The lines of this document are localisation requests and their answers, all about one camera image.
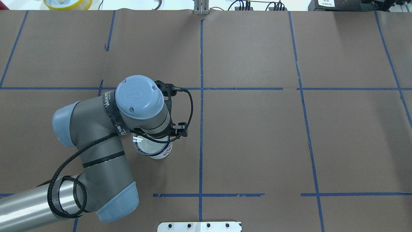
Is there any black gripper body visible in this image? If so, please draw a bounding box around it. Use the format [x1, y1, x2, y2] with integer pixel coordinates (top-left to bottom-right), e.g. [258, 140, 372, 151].
[170, 122, 188, 138]

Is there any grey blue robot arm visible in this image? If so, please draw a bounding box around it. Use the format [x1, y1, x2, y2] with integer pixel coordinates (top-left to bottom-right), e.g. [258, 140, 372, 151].
[1, 75, 194, 232]

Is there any white enamel mug blue rim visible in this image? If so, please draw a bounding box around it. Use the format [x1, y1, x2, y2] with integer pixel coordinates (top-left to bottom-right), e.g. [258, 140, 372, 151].
[133, 134, 173, 160]

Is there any yellow tape roll with plate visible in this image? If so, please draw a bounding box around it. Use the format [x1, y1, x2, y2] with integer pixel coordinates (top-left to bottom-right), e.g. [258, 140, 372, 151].
[43, 0, 93, 10]

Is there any black box device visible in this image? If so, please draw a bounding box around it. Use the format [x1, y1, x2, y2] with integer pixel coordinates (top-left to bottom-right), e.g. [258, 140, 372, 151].
[308, 0, 362, 12]

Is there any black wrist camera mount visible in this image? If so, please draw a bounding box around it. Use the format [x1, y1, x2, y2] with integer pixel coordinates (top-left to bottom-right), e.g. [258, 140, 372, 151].
[154, 80, 185, 97]

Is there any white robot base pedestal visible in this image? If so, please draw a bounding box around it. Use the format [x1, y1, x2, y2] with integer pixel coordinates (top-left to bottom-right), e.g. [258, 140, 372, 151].
[157, 221, 242, 232]

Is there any aluminium frame post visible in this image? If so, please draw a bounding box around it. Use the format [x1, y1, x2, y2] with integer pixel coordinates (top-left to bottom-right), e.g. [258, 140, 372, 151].
[193, 0, 210, 15]

